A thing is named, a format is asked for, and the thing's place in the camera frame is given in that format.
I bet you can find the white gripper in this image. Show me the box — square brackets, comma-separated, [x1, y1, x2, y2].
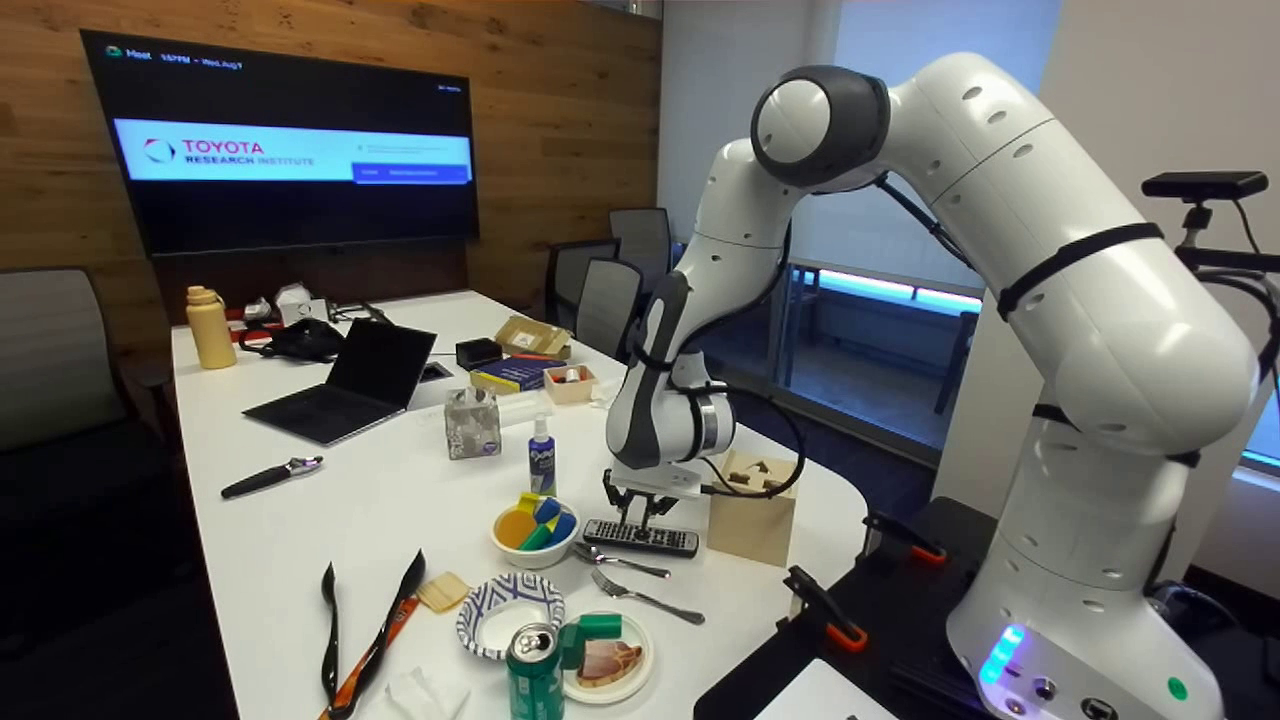
[604, 455, 712, 534]

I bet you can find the black remote control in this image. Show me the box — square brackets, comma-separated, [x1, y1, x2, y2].
[579, 517, 704, 562]

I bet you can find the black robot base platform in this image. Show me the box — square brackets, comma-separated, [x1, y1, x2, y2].
[690, 496, 1280, 720]

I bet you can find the silver spoon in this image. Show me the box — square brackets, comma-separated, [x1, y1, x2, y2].
[573, 537, 671, 584]

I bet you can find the silver fork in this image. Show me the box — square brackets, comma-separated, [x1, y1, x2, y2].
[586, 568, 709, 627]

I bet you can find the wooden shape sorter cube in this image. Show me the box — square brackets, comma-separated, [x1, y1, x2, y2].
[698, 448, 801, 568]

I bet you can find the green toy block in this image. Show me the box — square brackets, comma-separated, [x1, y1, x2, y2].
[517, 514, 579, 557]

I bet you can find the small spray bottle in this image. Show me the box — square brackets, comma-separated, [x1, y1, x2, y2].
[522, 411, 558, 500]

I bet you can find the yellow toy block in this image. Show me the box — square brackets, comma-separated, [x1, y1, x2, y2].
[493, 509, 536, 554]

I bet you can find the green toy on plate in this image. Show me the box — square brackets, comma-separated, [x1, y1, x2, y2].
[558, 613, 626, 673]

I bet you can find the small box with red items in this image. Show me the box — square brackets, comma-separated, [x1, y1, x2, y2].
[539, 362, 599, 408]

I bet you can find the small white food plate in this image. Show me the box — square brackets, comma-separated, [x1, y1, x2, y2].
[554, 623, 657, 709]

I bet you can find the blue cardboard box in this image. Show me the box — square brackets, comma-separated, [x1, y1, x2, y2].
[469, 358, 553, 396]

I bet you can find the blue patterned paper plate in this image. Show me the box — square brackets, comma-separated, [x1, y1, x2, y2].
[451, 573, 568, 669]

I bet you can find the grey metal box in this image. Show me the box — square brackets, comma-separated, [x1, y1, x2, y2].
[441, 383, 507, 463]

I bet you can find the grey office chair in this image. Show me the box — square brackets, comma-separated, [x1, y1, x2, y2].
[607, 206, 675, 294]
[573, 256, 647, 362]

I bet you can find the green soda can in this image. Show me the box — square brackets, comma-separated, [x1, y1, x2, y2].
[502, 622, 568, 720]

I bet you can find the black orange clamp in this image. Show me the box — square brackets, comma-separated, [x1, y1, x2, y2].
[781, 565, 871, 657]
[858, 514, 951, 578]

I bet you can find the tan sponge square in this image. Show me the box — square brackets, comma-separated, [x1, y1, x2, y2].
[411, 568, 474, 615]

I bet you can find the small black box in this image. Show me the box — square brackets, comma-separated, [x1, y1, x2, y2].
[451, 336, 502, 374]

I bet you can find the white board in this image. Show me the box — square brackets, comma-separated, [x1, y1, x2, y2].
[753, 657, 899, 720]

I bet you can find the white napkin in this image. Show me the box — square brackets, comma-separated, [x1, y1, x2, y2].
[382, 666, 471, 720]

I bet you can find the black laptop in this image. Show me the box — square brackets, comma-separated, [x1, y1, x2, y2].
[240, 318, 441, 448]

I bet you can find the black pouch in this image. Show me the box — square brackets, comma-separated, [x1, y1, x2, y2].
[256, 318, 351, 368]

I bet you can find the black marker pen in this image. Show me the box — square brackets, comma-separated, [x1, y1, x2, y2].
[214, 451, 329, 506]

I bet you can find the white device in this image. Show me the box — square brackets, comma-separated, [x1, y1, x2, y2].
[270, 282, 330, 327]

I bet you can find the yellow squeeze bottle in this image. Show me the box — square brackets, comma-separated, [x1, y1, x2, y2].
[179, 282, 240, 374]

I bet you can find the dark padded office chair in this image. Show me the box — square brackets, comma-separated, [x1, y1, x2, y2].
[0, 270, 162, 537]

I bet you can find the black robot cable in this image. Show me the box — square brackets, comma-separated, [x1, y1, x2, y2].
[690, 197, 965, 506]

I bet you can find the wall-mounted TV screen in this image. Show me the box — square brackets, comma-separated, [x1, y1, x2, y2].
[80, 28, 484, 261]

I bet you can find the black camera on stand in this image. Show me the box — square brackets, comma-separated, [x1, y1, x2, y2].
[1141, 170, 1280, 352]

